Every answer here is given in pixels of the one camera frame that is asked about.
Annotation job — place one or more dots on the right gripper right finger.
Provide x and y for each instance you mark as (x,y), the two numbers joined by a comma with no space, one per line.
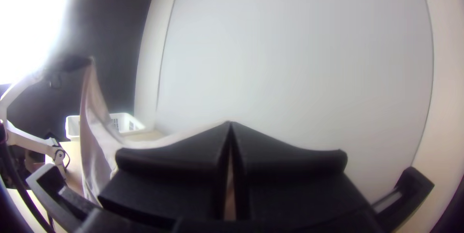
(290,182)

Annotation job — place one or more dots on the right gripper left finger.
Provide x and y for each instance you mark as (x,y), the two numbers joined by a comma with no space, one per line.
(170,178)

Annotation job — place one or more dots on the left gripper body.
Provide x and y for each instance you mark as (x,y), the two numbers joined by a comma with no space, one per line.
(74,63)

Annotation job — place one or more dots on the grey t-shirt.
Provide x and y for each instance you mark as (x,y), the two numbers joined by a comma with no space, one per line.
(95,135)

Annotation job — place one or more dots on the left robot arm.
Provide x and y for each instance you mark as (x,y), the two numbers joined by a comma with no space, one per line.
(29,140)

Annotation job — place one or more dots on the white laundry basket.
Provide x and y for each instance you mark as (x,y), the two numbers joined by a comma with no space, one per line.
(123,122)

